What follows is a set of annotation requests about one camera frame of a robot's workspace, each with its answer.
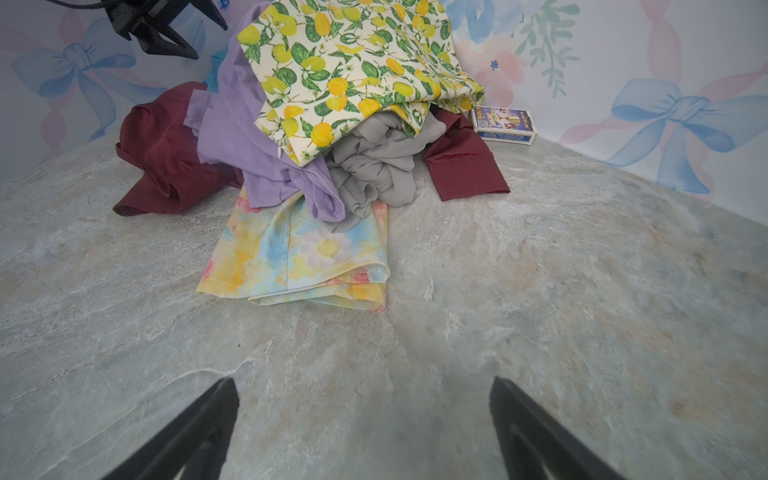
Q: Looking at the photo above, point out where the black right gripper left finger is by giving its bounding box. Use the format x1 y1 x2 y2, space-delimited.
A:
104 377 239 480

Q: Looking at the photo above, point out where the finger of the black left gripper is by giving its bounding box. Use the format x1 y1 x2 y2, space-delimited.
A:
133 0 228 60

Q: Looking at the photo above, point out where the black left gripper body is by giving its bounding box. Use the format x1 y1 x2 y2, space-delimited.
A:
105 0 198 36

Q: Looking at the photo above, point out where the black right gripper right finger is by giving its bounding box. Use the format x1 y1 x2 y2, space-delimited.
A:
489 377 623 480

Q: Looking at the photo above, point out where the teal blue cloth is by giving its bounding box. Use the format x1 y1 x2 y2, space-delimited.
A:
203 48 227 93

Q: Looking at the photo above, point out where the lavender purple cloth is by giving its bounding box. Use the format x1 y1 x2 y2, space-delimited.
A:
184 37 346 223

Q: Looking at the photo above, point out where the maroon cloth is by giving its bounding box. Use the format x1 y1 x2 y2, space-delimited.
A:
114 82 510 216

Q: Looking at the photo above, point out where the lemon print cloth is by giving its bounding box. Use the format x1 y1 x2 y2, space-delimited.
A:
236 0 484 167

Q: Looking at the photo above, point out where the pastel floral cloth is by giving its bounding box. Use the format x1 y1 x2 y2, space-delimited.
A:
197 192 390 312

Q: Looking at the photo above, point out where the grey cloth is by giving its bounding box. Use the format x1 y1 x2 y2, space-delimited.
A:
326 112 447 232

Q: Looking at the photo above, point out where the small card box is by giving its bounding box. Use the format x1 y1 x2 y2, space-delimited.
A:
470 106 537 145

